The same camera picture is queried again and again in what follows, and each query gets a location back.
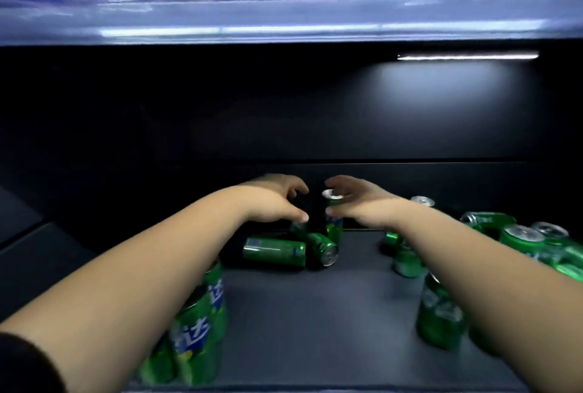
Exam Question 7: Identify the person's right hand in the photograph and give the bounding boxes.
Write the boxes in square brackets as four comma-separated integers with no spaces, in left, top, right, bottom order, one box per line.
[324,175,402,231]

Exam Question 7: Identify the person's left hand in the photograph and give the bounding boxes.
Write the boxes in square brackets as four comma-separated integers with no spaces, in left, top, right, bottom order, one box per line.
[237,173,311,224]

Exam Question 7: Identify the green soda can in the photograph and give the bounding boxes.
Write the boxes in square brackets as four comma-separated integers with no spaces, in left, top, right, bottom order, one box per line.
[138,336,176,385]
[242,236,307,269]
[170,261,227,387]
[322,189,345,243]
[306,232,340,269]

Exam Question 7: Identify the person's left forearm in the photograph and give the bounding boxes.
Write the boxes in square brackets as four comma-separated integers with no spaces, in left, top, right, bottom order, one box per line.
[0,185,256,393]

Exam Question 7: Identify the person's right forearm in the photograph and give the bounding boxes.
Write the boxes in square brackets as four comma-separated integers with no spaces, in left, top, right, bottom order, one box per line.
[383,204,583,393]

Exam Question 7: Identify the cluster of green cans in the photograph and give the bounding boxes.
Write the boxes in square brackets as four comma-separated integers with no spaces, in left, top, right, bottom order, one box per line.
[385,195,583,358]

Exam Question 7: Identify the white shelf board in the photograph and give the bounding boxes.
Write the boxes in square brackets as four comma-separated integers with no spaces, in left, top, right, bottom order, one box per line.
[0,0,583,47]

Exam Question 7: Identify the white light bar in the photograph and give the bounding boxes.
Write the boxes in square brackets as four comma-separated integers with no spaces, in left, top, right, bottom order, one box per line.
[396,53,541,61]

